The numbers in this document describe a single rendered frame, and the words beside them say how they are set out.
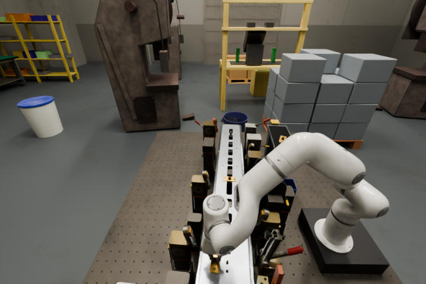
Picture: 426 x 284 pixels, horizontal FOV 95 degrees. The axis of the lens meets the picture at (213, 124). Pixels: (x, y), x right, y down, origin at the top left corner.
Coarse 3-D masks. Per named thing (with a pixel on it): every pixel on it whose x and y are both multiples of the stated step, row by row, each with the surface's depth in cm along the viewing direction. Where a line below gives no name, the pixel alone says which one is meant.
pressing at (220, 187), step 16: (224, 128) 174; (240, 128) 173; (224, 144) 152; (240, 144) 152; (224, 160) 135; (240, 160) 135; (240, 176) 121; (224, 192) 110; (208, 256) 81; (224, 256) 81; (240, 256) 81; (208, 272) 76; (224, 272) 76; (240, 272) 76
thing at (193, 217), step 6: (192, 216) 98; (198, 216) 98; (186, 222) 100; (192, 222) 96; (198, 222) 96; (192, 228) 98; (198, 228) 98; (198, 234) 100; (198, 240) 104; (198, 246) 106; (192, 252) 109; (198, 252) 109
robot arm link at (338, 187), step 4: (324, 136) 71; (328, 140) 69; (336, 144) 67; (332, 184) 96; (336, 184) 81; (340, 184) 76; (356, 184) 76; (336, 188) 94; (340, 188) 92; (344, 188) 79; (348, 188) 78; (352, 188) 78; (340, 192) 93
